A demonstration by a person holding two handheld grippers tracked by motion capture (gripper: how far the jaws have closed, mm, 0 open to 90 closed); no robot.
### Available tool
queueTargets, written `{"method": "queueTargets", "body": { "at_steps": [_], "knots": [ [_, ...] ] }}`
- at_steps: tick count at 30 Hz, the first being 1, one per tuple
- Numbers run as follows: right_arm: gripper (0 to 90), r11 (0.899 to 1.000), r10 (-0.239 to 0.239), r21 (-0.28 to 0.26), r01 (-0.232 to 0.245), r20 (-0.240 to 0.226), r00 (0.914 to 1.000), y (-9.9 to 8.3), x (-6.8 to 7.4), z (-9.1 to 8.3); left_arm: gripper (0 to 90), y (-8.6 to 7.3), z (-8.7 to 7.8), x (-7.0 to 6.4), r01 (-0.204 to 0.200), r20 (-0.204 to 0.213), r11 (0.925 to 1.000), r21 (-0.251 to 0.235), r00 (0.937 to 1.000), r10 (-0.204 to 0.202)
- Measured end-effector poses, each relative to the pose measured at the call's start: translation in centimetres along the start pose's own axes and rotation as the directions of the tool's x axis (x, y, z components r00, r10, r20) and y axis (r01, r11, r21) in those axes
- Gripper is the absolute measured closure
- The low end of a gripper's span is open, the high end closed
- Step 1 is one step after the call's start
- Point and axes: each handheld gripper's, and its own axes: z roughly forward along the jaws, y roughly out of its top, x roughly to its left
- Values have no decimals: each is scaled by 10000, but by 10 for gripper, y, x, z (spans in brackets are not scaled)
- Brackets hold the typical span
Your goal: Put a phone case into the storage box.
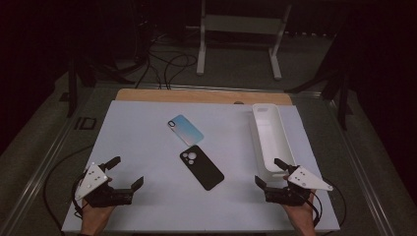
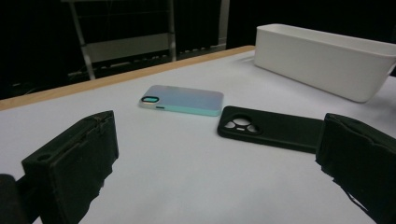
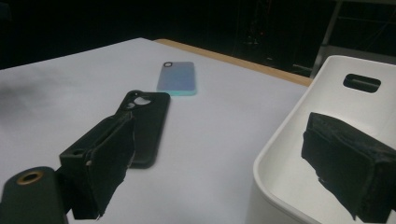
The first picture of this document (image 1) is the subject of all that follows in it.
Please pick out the black tripod stand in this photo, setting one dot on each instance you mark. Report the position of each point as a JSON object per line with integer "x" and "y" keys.
{"x": 72, "y": 95}
{"x": 342, "y": 105}

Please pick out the person's left hand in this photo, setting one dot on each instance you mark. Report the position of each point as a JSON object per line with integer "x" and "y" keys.
{"x": 95, "y": 218}

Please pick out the black phone case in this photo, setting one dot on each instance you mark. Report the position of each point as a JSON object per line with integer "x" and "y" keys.
{"x": 203, "y": 170}

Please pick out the white metal stand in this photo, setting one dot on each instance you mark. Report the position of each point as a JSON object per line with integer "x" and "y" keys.
{"x": 242, "y": 24}

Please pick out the white plastic storage bin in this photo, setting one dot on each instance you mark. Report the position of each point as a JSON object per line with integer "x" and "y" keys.
{"x": 272, "y": 137}

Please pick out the metal floor rail frame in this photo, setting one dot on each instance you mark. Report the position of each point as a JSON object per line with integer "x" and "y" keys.
{"x": 32, "y": 193}

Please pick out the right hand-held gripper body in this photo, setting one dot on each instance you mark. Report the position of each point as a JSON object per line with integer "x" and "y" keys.
{"x": 288, "y": 195}

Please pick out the white table board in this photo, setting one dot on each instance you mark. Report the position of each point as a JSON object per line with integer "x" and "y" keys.
{"x": 147, "y": 147}

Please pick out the person's right hand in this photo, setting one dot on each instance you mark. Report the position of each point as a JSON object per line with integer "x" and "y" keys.
{"x": 303, "y": 218}

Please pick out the blue gradient phone case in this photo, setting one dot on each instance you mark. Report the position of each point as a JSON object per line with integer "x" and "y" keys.
{"x": 187, "y": 131}

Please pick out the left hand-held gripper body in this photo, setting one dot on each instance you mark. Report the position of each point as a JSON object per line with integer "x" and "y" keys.
{"x": 98, "y": 193}

